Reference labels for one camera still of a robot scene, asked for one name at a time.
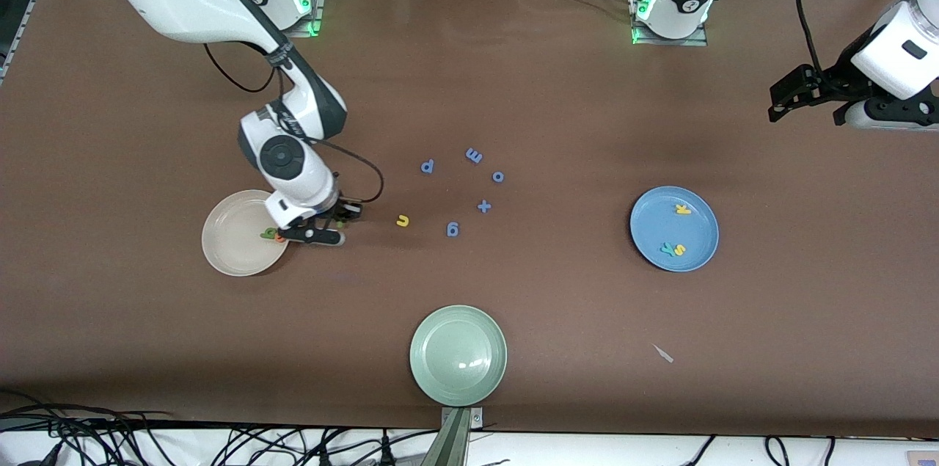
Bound green round plate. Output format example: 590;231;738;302
409;305;508;407

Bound blue round plate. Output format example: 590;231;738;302
629;186;720;273

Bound beige round plate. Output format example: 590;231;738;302
202;189;291;277

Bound grey metal camera mount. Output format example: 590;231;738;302
422;406;485;466

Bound tangled black floor cables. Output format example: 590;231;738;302
0;389;441;466

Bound brown table cover sheet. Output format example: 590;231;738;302
0;0;939;432

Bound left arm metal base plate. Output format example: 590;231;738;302
631;0;709;48

